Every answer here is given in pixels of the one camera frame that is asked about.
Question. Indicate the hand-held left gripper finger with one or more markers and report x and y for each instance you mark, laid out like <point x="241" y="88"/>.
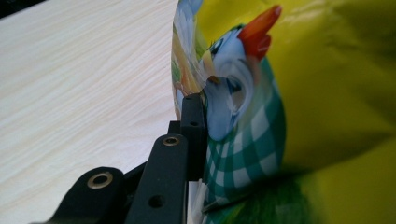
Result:
<point x="193" y="137"/>

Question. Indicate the yellow spout pouch green cap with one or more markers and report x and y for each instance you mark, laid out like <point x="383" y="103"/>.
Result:
<point x="311" y="109"/>

